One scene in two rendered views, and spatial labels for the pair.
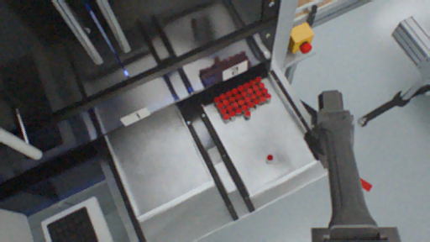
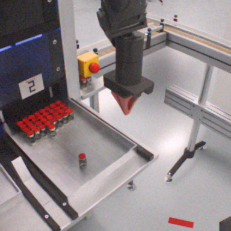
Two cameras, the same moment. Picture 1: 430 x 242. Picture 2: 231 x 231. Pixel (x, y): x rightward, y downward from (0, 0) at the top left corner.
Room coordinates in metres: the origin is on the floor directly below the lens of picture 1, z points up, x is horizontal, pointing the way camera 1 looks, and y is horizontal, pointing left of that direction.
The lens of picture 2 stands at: (-0.20, -0.02, 1.48)
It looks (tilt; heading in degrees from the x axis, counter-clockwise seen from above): 39 degrees down; 335
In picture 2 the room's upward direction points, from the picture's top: straight up
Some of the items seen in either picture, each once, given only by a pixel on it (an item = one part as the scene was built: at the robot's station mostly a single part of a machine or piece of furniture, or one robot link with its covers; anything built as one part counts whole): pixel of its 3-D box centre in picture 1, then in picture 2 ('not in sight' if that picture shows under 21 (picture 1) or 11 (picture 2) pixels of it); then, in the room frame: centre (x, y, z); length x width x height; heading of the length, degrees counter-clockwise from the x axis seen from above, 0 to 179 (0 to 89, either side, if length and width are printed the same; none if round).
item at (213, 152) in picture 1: (222, 169); (30, 180); (0.29, 0.01, 0.91); 0.14 x 0.03 x 0.06; 20
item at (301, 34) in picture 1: (298, 36); (86, 64); (0.68, -0.30, 0.99); 0.08 x 0.07 x 0.07; 19
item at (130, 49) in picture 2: not in sight; (128, 44); (0.25, -0.26, 1.25); 0.07 x 0.06 x 0.07; 172
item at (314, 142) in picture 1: (327, 142); (128, 71); (0.25, -0.26, 1.19); 0.10 x 0.07 x 0.07; 19
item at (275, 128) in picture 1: (259, 131); (67, 142); (0.40, -0.13, 0.90); 0.34 x 0.26 x 0.04; 20
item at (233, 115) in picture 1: (247, 108); (51, 126); (0.48, -0.10, 0.90); 0.18 x 0.02 x 0.05; 110
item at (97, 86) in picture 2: (291, 44); (84, 85); (0.72, -0.30, 0.87); 0.14 x 0.13 x 0.02; 19
